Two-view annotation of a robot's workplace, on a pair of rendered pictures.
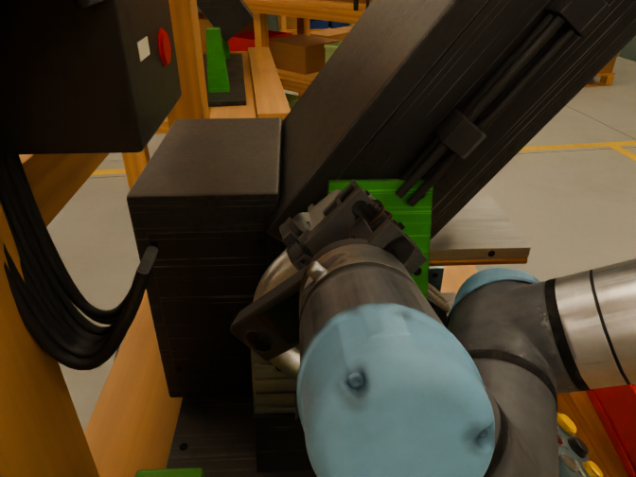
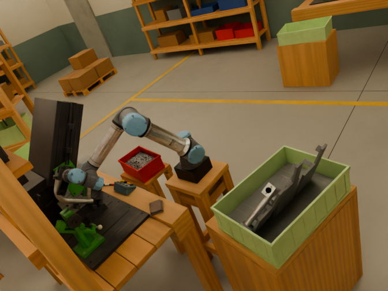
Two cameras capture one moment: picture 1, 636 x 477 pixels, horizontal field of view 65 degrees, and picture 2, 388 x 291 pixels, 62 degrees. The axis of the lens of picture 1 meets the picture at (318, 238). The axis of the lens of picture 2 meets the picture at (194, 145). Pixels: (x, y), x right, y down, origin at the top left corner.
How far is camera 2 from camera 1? 1.58 m
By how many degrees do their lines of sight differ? 30
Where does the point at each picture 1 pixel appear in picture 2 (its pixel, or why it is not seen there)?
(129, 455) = not seen: hidden behind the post
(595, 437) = (136, 181)
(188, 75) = not seen: outside the picture
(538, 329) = (89, 165)
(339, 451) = (74, 178)
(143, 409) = not seen: hidden behind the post
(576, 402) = (131, 179)
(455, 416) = (79, 171)
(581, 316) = (90, 161)
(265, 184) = (41, 179)
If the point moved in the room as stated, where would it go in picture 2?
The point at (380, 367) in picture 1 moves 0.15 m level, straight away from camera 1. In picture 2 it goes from (72, 172) to (65, 162)
